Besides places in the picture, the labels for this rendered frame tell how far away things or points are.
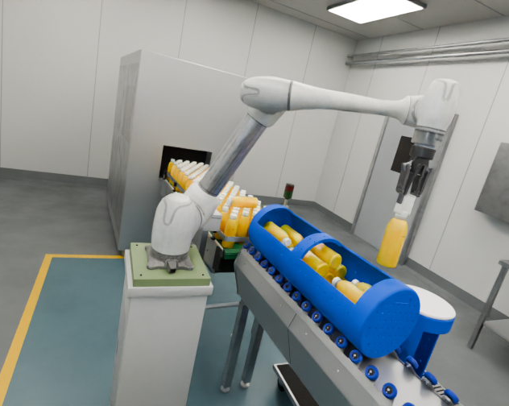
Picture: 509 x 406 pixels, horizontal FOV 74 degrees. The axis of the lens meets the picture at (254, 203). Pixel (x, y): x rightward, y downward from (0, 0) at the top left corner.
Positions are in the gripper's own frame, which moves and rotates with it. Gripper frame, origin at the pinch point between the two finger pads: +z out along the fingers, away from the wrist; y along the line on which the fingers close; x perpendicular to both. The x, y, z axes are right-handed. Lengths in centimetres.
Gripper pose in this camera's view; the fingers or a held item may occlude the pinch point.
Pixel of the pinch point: (404, 205)
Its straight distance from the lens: 126.9
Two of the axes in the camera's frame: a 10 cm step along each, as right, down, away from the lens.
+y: 8.7, 0.6, 4.9
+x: -4.4, -3.2, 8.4
